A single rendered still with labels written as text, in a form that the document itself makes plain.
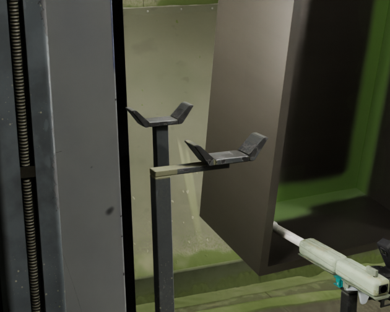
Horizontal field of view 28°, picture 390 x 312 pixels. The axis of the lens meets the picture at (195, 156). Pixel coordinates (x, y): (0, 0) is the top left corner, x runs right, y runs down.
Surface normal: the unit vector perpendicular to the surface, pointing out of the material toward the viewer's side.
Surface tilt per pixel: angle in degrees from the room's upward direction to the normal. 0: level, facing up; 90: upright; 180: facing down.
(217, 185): 90
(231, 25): 90
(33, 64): 90
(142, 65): 57
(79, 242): 90
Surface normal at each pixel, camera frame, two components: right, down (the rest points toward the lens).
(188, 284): 0.36, 0.22
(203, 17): 0.30, -0.34
